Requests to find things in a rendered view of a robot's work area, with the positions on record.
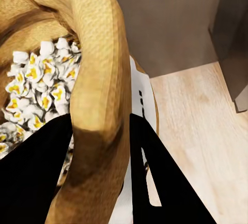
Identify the popcorn bag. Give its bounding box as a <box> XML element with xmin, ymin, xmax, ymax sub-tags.
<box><xmin>0</xmin><ymin>0</ymin><xmax>159</xmax><ymax>224</ymax></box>

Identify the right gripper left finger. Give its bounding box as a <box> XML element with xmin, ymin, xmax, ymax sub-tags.
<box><xmin>0</xmin><ymin>113</ymin><xmax>73</xmax><ymax>224</ymax></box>

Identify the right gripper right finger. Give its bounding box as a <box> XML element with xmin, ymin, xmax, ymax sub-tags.
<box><xmin>129</xmin><ymin>114</ymin><xmax>216</xmax><ymax>224</ymax></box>

